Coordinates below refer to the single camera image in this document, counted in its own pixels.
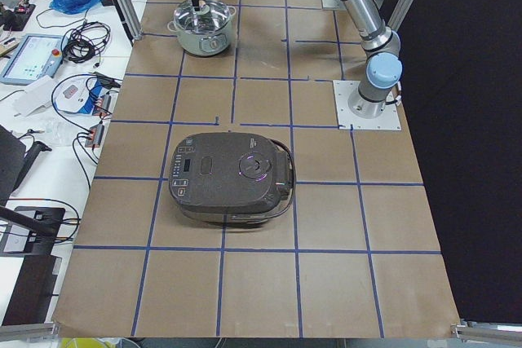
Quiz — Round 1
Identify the glass pot lid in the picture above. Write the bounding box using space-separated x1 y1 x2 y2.
173 0 233 34

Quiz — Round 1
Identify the pale green electric pot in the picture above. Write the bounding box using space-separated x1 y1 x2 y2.
167 5 237 57

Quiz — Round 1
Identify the grey usb hub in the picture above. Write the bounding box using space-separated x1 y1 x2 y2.
92 94 113 117
85 123 105 148

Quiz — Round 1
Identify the white round device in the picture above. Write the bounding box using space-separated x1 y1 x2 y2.
52 76 94 114

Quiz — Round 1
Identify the teach pendant tablet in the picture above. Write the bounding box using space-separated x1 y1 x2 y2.
1 34 64 86

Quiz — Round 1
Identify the black rice cooker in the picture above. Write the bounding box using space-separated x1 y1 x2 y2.
169 132 296 225

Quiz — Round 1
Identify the brown paper table cover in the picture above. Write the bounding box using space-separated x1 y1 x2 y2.
53 0 458 338

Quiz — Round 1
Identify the black flat box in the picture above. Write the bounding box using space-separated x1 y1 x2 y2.
1 255 62 326

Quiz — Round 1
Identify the black coiled cable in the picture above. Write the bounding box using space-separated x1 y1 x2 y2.
60 20 112 68

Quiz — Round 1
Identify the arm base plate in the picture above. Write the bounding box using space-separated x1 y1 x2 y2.
321 0 346 11
333 80 401 131

